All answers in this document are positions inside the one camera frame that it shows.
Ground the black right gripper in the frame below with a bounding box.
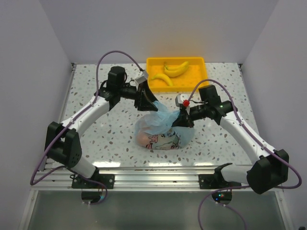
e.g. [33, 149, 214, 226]
[171, 103, 209, 128]

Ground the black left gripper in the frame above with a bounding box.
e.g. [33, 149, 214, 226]
[118, 80, 158, 111]

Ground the black right base bracket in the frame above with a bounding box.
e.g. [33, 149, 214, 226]
[198, 163, 241, 189]

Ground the yellow fake banana bunch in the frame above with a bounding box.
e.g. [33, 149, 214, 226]
[164, 61, 189, 78]

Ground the single yellow fake banana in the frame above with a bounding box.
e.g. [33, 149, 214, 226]
[151, 73, 173, 86]

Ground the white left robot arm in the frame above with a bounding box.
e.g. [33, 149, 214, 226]
[45, 66, 158, 188]

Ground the light blue plastic bag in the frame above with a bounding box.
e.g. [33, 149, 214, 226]
[135, 101, 195, 150]

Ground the black left base bracket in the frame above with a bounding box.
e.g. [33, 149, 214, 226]
[70, 174, 115, 189]

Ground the yellow plastic tray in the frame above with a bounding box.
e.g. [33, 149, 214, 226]
[146, 57, 208, 93]

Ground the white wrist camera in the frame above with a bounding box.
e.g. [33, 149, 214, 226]
[175, 93, 190, 107]
[134, 70, 148, 85]

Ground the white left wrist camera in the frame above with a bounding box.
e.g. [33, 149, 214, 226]
[134, 70, 148, 85]

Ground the black base bracket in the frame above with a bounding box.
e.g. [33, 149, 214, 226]
[70, 174, 115, 189]
[198, 163, 241, 189]

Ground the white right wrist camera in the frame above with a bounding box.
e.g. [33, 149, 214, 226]
[175, 93, 190, 107]

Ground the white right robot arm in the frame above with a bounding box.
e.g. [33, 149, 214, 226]
[172, 85, 289, 194]

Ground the aluminium mounting rail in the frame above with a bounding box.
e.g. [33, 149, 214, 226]
[33, 166, 214, 192]

